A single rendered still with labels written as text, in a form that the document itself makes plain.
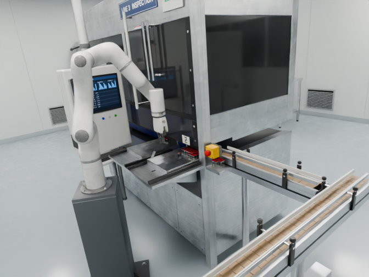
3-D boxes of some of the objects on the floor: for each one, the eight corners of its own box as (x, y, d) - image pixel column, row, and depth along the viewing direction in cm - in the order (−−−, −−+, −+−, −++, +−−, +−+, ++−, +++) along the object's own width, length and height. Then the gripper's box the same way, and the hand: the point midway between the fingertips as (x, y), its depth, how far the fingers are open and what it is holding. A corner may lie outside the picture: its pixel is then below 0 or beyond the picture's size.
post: (212, 260, 208) (194, -45, 140) (217, 265, 203) (201, -49, 136) (206, 264, 204) (185, -46, 137) (211, 269, 200) (192, -50, 132)
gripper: (146, 114, 159) (150, 141, 165) (160, 117, 148) (163, 147, 154) (157, 111, 164) (160, 138, 169) (170, 114, 152) (173, 143, 158)
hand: (161, 139), depth 161 cm, fingers closed
